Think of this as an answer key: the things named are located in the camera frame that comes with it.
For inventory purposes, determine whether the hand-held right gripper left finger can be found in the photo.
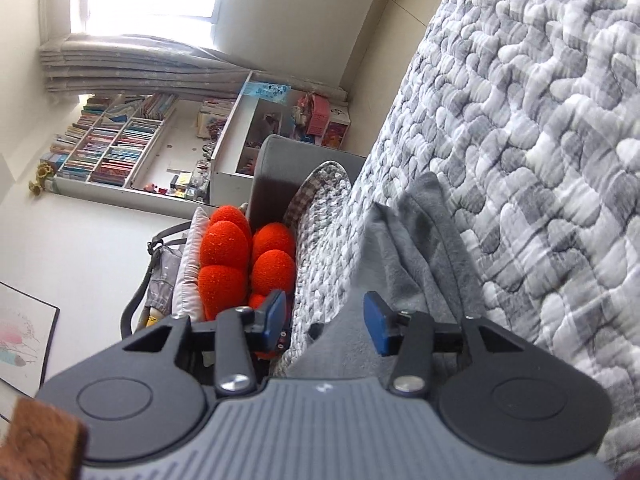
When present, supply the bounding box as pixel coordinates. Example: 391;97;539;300
120;289;288;395

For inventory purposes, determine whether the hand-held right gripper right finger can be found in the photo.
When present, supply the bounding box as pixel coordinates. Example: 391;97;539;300
362;291;526;395

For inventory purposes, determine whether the grey sweatshirt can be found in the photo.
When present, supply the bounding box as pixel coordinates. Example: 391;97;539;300
272;172;486;381

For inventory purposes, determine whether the red ball cushion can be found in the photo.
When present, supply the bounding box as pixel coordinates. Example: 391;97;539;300
197;205;297;361

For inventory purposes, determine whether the white striped pillow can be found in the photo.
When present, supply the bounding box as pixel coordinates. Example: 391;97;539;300
172;206;211;321

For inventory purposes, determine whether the grey fabric sofa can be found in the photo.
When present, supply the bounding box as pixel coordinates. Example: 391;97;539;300
247;134;368;241

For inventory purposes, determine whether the clutter of small desk items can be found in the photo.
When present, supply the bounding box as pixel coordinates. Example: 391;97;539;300
142;100;236;198

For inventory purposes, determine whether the colourful printed box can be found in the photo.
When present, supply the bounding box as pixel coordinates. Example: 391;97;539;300
324;106;352;150

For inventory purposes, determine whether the pink plastic basket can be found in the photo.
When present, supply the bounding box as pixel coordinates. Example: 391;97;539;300
309;95;331;136

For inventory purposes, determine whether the blue printed plastic bag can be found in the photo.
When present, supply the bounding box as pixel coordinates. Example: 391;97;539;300
240;81;292;98

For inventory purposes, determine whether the white cubby shelf with books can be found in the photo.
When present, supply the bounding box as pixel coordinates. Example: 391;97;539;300
50;92;180;188

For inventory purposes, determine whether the grey white quilted blanket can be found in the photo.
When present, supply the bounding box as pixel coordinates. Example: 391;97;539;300
345;0;640;466

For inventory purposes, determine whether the gold ornament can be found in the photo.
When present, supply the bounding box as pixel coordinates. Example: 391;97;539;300
29;162;53;196

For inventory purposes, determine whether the grey bag with strap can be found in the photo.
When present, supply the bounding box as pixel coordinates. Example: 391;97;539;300
120;224;193;336

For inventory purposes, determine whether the framed wall picture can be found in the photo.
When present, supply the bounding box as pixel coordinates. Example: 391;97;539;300
0;281;61;391

